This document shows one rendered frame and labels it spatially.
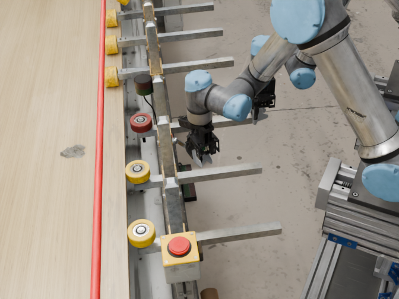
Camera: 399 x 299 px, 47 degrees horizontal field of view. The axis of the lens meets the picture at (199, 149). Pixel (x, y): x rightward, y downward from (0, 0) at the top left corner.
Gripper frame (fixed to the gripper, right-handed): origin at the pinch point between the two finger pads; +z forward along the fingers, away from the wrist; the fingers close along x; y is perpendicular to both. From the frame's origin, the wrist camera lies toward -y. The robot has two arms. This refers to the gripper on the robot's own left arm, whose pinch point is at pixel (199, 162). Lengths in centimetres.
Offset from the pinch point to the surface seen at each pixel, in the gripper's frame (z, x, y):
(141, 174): -1.0, -19.3, -3.8
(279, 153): 90, 85, -63
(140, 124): -1.1, -10.0, -26.7
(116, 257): -0.4, -37.4, 21.5
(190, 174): 4.9, -3.3, -0.6
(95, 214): -75, -44, 69
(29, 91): 0, -40, -70
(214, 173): 4.9, 3.6, 2.8
